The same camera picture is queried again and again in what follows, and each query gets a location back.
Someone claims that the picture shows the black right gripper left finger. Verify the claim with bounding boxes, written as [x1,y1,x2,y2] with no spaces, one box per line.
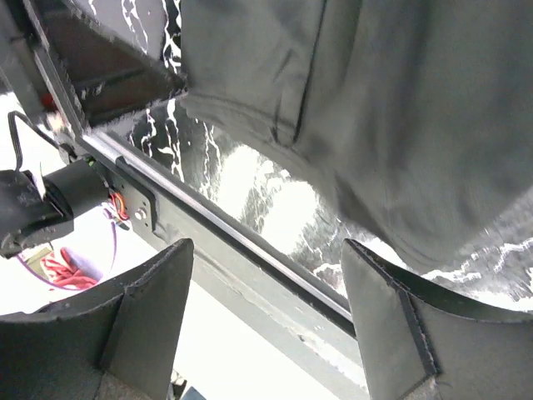
[1,239,194,399]

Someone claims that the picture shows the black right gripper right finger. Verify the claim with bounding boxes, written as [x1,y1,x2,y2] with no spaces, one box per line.
[341,239,532,399]

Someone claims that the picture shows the black t shirt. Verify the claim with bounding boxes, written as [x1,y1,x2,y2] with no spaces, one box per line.
[182,1,532,272]

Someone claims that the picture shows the red and purple wire bundle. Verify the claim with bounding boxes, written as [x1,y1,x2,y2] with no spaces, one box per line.
[16,191,128,292]

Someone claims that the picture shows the black aluminium table edge rail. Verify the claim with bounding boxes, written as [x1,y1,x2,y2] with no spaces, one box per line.
[79,132,369,399]

